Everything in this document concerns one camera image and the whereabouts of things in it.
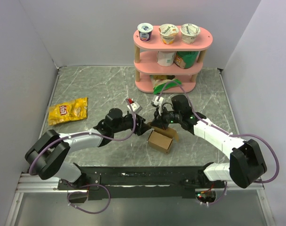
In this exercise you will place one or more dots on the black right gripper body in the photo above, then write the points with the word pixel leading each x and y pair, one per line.
pixel 172 116

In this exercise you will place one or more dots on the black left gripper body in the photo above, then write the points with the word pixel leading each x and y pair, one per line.
pixel 127 123

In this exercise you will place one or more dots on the brown cardboard paper box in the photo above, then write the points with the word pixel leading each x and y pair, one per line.
pixel 162 139

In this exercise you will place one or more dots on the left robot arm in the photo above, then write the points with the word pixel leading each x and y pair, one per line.
pixel 47 156

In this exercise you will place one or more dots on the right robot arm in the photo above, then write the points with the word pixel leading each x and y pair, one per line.
pixel 246 162

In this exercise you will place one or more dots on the green white snack bag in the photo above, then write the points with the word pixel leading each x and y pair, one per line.
pixel 159 81

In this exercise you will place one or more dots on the yellow Lays chip bag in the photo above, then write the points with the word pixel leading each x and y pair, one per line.
pixel 74 110

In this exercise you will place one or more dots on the green snack canister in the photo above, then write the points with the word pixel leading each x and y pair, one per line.
pixel 185 59

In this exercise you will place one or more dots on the white paper cup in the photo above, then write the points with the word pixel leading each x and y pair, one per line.
pixel 165 58

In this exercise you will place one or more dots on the pink three-tier shelf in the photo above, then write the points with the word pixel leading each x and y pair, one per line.
pixel 145 61

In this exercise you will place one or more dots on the white Chobani yogurt cup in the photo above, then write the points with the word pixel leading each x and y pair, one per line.
pixel 189 33

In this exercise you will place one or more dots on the orange Chobani yogurt cup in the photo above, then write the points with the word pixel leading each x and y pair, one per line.
pixel 168 33

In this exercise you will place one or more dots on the blue yogurt cup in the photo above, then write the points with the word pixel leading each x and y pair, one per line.
pixel 145 31

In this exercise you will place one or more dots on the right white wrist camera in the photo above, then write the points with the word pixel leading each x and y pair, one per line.
pixel 157 102

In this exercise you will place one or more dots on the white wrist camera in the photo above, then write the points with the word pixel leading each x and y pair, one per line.
pixel 157 102
pixel 133 106

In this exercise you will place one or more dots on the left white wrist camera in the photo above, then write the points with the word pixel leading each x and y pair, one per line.
pixel 133 106

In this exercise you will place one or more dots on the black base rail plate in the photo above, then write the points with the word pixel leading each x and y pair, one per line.
pixel 141 182

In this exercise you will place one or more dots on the aluminium frame rail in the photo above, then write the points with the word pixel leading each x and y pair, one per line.
pixel 40 203

